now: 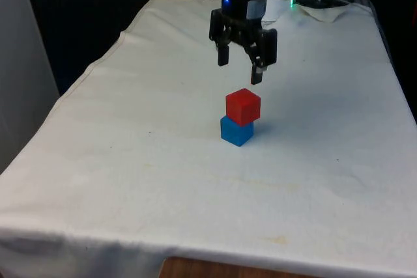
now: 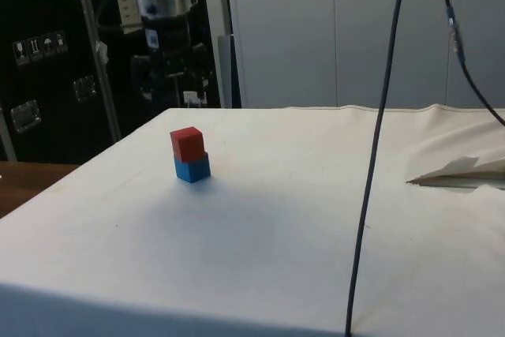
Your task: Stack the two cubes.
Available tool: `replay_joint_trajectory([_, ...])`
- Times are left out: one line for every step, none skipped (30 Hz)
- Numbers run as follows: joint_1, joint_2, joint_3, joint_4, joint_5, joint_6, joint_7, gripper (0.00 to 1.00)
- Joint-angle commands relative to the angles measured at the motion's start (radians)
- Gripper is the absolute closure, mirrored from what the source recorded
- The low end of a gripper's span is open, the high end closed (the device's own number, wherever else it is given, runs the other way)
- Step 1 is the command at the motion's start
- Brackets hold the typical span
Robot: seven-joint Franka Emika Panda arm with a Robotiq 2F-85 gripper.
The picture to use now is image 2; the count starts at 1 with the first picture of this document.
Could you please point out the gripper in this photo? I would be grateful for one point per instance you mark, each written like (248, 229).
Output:
(169, 33)

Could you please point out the red cube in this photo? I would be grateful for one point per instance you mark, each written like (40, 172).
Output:
(187, 143)

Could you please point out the silver metal pole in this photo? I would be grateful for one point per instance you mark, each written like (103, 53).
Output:
(100, 76)

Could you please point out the blue cube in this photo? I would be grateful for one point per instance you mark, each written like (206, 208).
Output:
(193, 169)

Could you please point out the pale locker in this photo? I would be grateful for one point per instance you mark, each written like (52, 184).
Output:
(284, 37)

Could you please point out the black cabinet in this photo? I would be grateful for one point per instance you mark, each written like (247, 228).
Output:
(51, 9)

